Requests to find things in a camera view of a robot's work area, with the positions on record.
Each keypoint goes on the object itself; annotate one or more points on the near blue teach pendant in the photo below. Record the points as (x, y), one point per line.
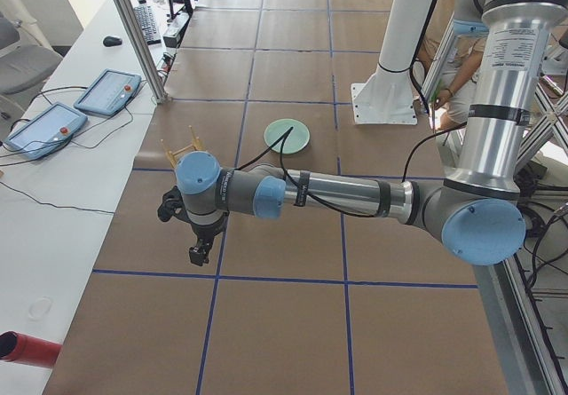
(46, 132)

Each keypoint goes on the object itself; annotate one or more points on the person in beige clothes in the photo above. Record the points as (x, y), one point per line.
(459, 81)

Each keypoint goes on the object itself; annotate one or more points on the black computer mouse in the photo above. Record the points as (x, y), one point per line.
(112, 41)

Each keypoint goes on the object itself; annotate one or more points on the black keyboard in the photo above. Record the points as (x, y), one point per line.
(148, 24)

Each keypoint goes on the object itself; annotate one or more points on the aluminium frame post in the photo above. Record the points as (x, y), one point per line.
(145, 60)

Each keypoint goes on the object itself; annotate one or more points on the light green ceramic plate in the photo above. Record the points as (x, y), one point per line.
(287, 135)

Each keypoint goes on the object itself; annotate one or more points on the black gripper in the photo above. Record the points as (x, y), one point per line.
(205, 233)

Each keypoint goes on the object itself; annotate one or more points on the blue teach pendant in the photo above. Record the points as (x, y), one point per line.
(109, 93)
(46, 132)

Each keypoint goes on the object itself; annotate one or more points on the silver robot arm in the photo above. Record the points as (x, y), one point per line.
(472, 212)

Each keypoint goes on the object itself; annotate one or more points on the red cylinder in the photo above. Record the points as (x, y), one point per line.
(28, 350)

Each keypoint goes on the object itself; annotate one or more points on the far blue teach pendant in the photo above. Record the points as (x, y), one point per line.
(109, 93)

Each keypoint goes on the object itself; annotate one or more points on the wooden dish rack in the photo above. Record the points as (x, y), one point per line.
(173, 156)

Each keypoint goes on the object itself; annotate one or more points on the grey office chair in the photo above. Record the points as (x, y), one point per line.
(25, 66)

